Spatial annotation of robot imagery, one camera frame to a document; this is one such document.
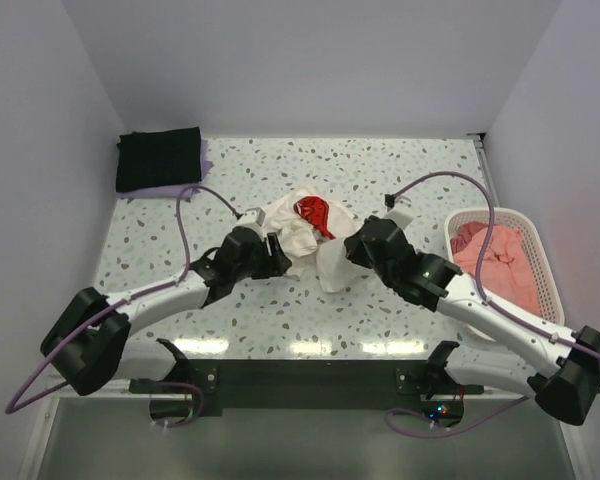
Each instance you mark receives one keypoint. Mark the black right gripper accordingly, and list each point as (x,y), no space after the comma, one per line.
(353,250)

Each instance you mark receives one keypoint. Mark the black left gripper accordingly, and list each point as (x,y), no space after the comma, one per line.
(275,264)

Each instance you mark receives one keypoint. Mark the white t shirt red print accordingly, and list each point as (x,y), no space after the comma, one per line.
(311,231)

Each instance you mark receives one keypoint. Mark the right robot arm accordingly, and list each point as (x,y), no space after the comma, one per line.
(557,367)

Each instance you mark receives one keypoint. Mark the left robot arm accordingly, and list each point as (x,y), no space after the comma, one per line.
(89,345)

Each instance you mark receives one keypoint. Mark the pink t shirt in basket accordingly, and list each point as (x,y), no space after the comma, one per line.
(506,270)

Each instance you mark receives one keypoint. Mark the folded black t shirt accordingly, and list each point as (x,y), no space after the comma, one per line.
(158,159)

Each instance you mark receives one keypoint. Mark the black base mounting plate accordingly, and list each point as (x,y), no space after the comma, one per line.
(200,388)

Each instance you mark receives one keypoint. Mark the white plastic laundry basket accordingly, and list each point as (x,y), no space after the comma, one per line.
(550,303)

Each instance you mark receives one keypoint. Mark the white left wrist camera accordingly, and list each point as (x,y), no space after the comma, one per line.
(253,219)

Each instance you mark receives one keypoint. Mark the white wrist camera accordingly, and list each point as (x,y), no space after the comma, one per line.
(400,215)
(253,219)

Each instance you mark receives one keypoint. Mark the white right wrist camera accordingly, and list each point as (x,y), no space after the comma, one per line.
(400,215)

